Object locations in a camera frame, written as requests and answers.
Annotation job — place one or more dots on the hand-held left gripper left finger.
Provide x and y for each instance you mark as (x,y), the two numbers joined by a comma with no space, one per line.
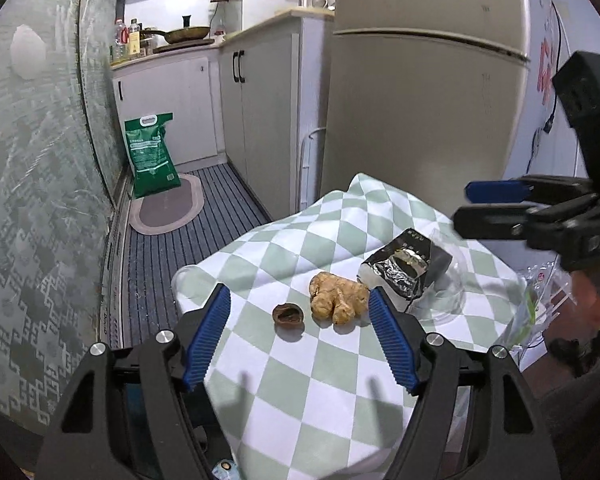
(207,335)

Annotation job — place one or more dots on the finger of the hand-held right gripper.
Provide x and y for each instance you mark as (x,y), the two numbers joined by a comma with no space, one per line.
(495,190)
(485,225)

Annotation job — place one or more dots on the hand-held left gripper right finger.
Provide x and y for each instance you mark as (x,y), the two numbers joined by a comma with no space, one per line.
(392,340)

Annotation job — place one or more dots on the black snack packet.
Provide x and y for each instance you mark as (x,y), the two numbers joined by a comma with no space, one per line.
(405,270)

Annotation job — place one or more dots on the clear plastic container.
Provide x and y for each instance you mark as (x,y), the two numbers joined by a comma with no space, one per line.
(450,297)

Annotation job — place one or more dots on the ginger root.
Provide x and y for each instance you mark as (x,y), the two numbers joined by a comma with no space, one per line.
(335,297)

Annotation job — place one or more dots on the walnut shell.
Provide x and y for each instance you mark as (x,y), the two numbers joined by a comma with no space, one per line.
(287,316)

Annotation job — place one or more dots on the blue snack packet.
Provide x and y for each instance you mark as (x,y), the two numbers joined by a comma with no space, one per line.
(226,471)

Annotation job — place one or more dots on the person's right forearm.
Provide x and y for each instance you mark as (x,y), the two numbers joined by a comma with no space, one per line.
(595,400)

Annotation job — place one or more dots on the person's right hand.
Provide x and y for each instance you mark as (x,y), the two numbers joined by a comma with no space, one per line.
(582,295)

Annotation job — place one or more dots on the striped dark floor mat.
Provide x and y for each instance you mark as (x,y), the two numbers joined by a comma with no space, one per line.
(180,270)

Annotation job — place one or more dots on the green white checkered tablecloth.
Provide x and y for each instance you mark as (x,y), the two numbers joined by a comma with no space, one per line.
(305,385)

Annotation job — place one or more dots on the clear plastic bag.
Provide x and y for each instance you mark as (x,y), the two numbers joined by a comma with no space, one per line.
(545,305)

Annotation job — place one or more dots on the silver refrigerator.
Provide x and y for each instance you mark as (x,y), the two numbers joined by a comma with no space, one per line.
(420,85)

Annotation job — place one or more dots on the oval grey floor mat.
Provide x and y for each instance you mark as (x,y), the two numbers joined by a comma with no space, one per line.
(167,205)

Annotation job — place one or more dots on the green rice bag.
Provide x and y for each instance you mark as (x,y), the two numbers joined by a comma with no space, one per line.
(150,155)

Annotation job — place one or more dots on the patterned frosted sliding door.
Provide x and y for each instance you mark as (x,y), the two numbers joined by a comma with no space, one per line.
(102,60)
(35,185)

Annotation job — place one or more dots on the white stove base cabinet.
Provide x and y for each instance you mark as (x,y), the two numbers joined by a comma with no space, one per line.
(170,105)

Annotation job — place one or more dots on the black induction stove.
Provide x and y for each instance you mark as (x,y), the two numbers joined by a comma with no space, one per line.
(185,45)

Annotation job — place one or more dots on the frying pan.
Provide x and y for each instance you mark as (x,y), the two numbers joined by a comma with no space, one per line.
(185,34)

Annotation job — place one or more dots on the clear bottle with red cap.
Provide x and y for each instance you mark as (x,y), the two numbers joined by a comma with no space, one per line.
(121,40)

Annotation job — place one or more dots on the red wall sticker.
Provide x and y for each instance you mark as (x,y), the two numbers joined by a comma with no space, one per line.
(546,75)

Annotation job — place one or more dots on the white metal tube frame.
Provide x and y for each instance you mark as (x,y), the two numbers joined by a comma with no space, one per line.
(305,160)

